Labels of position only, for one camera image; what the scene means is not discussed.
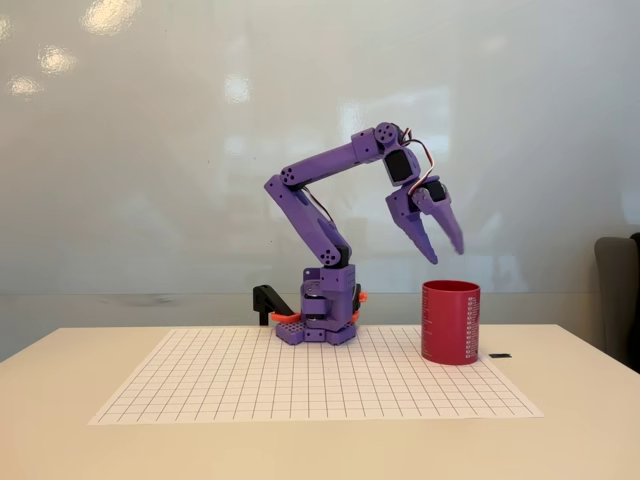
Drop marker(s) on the black orange table clamp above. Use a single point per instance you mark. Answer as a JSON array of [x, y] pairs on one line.
[[265, 297], [361, 298]]

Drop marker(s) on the white grid paper sheet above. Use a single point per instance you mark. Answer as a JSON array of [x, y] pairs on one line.
[[320, 385]]

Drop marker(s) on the small black flat piece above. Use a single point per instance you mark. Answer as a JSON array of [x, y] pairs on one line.
[[500, 355]]

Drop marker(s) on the purple robot arm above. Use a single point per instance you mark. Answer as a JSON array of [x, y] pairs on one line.
[[320, 167]]

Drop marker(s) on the purple gripper black servo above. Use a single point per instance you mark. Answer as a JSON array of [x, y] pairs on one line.
[[406, 209]]

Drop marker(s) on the red cup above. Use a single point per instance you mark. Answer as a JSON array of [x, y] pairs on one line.
[[450, 325]]

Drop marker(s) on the grey chair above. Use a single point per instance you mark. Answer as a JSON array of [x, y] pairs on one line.
[[615, 300]]

